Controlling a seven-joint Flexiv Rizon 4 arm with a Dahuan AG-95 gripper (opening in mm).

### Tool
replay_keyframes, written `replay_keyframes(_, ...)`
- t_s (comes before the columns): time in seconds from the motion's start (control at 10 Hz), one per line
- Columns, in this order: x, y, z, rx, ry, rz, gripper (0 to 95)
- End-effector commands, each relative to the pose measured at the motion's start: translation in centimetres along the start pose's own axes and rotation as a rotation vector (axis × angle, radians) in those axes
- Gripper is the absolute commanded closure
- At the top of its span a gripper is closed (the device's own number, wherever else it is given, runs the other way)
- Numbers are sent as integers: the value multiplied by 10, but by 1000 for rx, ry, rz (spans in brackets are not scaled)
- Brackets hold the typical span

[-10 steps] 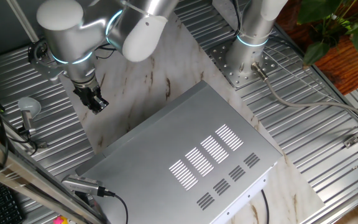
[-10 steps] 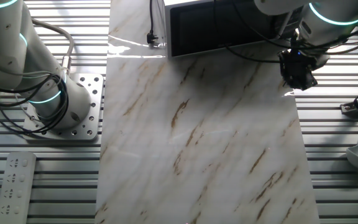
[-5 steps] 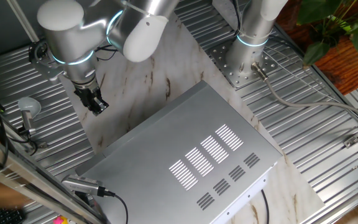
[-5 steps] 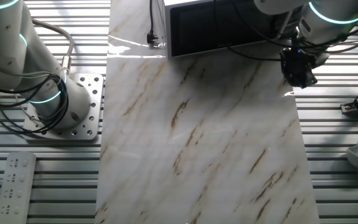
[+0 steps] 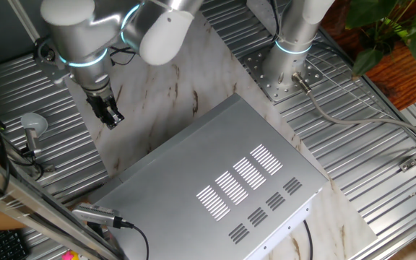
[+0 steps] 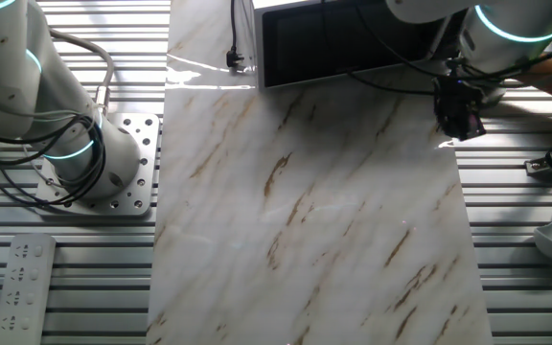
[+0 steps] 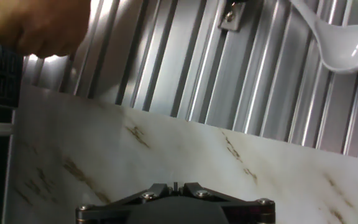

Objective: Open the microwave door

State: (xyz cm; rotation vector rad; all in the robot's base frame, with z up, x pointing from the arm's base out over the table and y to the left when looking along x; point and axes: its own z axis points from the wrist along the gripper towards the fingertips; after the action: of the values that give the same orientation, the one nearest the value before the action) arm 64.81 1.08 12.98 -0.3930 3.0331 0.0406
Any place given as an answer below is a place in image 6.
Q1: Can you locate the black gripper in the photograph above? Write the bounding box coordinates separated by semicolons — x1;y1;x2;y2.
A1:
431;75;488;142

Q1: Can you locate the marble pattern table mat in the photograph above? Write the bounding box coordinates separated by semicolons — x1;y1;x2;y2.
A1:
145;0;495;345

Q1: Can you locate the white power strip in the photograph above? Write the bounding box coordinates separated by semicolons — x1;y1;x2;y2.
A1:
0;232;58;345

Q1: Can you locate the black microwave power cord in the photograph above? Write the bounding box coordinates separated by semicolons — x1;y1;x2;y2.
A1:
226;0;249;73

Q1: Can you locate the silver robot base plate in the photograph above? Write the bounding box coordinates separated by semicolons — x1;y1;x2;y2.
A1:
34;112;162;218

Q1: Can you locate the grey robot power cable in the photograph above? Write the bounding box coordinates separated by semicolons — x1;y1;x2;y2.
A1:
48;27;117;117

